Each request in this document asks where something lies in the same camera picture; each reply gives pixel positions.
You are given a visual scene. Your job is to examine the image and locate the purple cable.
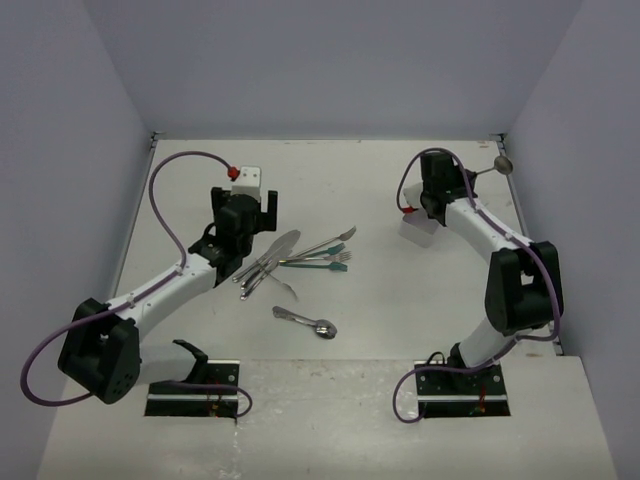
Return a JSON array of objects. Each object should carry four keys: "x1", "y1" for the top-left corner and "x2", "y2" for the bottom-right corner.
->
[
  {"x1": 20, "y1": 151, "x2": 254, "y2": 419},
  {"x1": 391, "y1": 147, "x2": 561, "y2": 425}
]

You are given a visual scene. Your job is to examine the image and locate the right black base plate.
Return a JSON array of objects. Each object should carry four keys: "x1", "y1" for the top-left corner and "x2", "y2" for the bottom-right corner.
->
[{"x1": 415, "y1": 365, "x2": 511, "y2": 419}]

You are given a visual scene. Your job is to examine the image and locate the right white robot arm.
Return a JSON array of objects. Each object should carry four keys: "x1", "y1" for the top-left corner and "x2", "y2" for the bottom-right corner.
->
[{"x1": 419, "y1": 148, "x2": 564, "y2": 393}]

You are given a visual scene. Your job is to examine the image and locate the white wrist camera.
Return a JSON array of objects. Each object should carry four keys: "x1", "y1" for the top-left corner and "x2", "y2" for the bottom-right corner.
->
[
  {"x1": 231, "y1": 166, "x2": 262, "y2": 202},
  {"x1": 401, "y1": 183, "x2": 424, "y2": 215}
]

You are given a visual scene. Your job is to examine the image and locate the white three-compartment container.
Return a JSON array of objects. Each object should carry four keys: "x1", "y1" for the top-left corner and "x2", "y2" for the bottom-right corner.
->
[{"x1": 398, "y1": 210, "x2": 440, "y2": 248}]

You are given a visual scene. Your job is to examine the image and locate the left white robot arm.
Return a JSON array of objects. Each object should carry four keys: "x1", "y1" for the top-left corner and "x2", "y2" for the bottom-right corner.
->
[{"x1": 58, "y1": 187, "x2": 278, "y2": 404}]

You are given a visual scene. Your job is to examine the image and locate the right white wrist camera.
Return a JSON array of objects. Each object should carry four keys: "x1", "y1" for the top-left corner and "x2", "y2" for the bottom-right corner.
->
[{"x1": 401, "y1": 183, "x2": 424, "y2": 215}]

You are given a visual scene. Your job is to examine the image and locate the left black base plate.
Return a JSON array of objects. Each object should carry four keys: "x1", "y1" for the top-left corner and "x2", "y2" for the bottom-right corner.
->
[{"x1": 144, "y1": 360, "x2": 241, "y2": 419}]

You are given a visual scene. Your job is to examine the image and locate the large silver fork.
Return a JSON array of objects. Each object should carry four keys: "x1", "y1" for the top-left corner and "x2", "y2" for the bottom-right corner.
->
[{"x1": 294, "y1": 226, "x2": 357, "y2": 257}]

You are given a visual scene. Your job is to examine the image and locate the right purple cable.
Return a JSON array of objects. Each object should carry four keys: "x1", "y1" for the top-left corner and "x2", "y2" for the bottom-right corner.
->
[{"x1": 391, "y1": 147, "x2": 561, "y2": 425}]

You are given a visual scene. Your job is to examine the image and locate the silver fork curved handle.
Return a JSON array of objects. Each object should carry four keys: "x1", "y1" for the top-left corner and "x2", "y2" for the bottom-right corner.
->
[{"x1": 269, "y1": 273, "x2": 299, "y2": 302}]

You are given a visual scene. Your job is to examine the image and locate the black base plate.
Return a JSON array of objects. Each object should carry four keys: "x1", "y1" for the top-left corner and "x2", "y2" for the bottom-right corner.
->
[
  {"x1": 144, "y1": 360, "x2": 241, "y2": 419},
  {"x1": 415, "y1": 365, "x2": 511, "y2": 419}
]

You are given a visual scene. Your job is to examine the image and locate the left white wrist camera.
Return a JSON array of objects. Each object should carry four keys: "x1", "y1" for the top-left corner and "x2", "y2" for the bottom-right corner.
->
[{"x1": 231, "y1": 166, "x2": 262, "y2": 202}]

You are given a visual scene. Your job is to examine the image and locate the short silver spoon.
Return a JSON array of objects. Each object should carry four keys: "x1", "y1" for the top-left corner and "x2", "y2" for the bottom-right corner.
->
[{"x1": 272, "y1": 306, "x2": 338, "y2": 340}]

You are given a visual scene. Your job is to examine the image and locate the silver knife bundle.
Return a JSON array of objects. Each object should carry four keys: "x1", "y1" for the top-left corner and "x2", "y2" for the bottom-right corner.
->
[{"x1": 232, "y1": 229, "x2": 301, "y2": 301}]

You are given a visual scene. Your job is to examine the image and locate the long silver spoon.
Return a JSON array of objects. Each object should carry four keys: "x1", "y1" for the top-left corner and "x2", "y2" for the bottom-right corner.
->
[{"x1": 475, "y1": 155, "x2": 514, "y2": 176}]

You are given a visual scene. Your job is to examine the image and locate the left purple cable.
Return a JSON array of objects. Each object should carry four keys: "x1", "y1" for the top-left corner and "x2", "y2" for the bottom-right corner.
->
[{"x1": 20, "y1": 151, "x2": 254, "y2": 419}]

